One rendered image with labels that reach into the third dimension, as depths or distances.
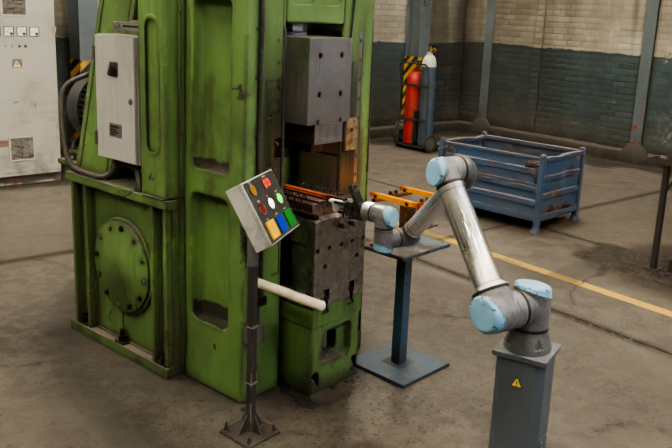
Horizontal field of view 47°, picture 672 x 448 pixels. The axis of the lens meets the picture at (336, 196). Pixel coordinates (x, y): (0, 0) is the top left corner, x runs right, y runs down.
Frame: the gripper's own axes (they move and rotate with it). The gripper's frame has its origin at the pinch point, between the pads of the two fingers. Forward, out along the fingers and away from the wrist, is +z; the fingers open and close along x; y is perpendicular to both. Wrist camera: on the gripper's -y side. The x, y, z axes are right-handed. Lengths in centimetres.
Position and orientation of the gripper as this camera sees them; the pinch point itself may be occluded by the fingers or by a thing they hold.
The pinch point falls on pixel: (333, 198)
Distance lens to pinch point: 377.8
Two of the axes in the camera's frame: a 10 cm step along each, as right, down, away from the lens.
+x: 6.6, -1.5, 7.4
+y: -0.4, 9.7, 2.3
